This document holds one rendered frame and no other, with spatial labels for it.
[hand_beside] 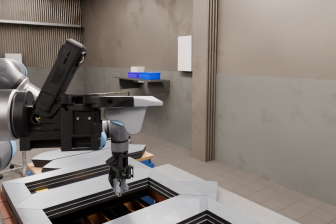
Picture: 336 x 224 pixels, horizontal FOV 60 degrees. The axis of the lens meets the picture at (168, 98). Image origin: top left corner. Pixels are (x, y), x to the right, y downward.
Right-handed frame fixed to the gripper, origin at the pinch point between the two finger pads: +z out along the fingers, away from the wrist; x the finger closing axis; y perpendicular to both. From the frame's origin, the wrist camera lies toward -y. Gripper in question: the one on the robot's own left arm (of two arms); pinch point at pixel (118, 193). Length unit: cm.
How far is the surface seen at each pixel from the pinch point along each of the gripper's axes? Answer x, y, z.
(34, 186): -23, -50, 9
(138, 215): 2.3, 12.5, 5.7
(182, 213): 17.8, 22.7, 5.6
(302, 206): 227, -27, 92
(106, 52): 272, -557, -75
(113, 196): 5.8, -16.0, 9.5
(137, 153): 50, -64, 9
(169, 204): 18.1, 13.8, 5.7
